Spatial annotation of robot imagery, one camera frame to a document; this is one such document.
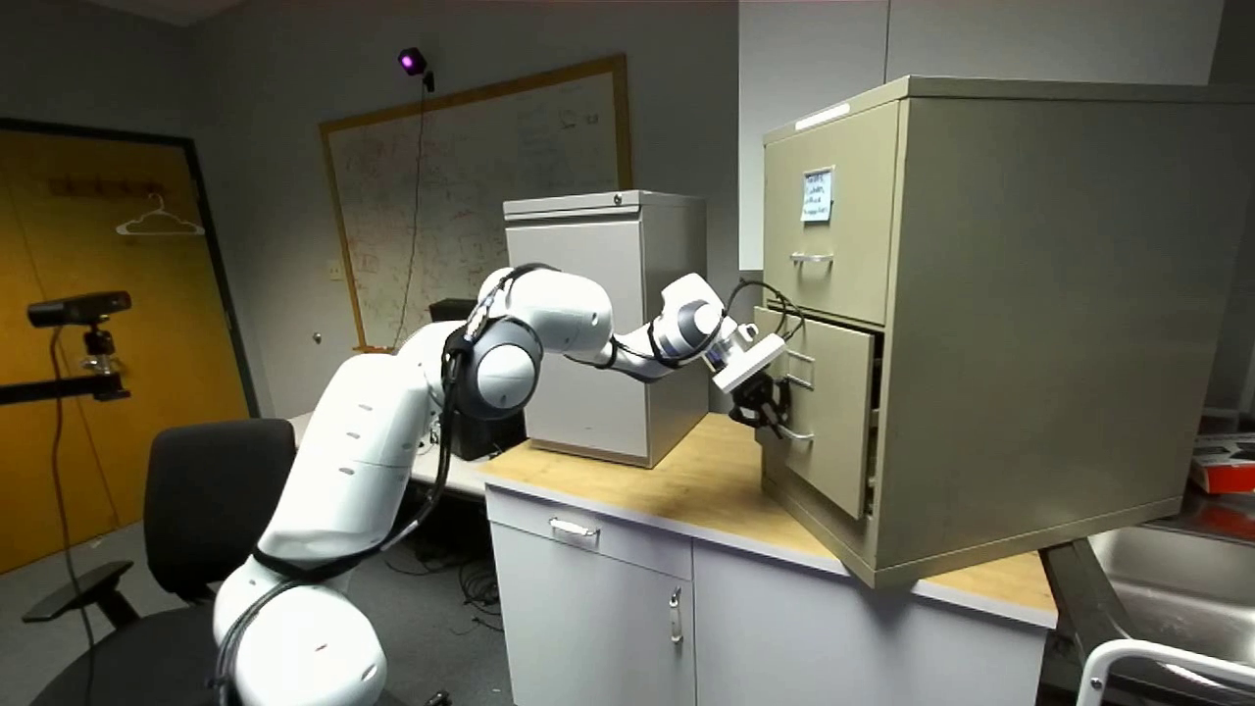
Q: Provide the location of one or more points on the wood-framed whiteboard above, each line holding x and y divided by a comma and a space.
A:
419, 188

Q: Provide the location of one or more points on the steel sink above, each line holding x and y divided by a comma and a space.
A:
1149, 581

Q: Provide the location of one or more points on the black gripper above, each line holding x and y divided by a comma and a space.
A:
763, 400

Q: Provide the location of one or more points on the black office chair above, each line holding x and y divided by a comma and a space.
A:
204, 503

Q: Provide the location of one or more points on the beige cabinet drawer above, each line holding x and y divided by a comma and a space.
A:
828, 196
824, 424

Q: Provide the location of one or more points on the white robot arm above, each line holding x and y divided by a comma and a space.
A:
379, 446

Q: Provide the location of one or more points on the grey two-drawer pedestal cabinet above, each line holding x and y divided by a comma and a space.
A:
634, 245

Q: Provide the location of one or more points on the white base cabinet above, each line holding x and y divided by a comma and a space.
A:
614, 611

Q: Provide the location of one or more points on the orange door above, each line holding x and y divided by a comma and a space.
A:
79, 298

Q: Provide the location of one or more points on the wall camera with purple light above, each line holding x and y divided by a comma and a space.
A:
415, 68

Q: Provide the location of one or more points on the beige bottom cabinet drawer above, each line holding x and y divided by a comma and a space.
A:
824, 424

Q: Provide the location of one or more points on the beige top cabinet drawer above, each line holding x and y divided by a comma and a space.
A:
828, 196

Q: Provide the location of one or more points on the white clothes hanger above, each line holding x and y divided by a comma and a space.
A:
156, 222

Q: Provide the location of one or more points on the beige two-drawer file cabinet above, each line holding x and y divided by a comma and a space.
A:
1060, 269

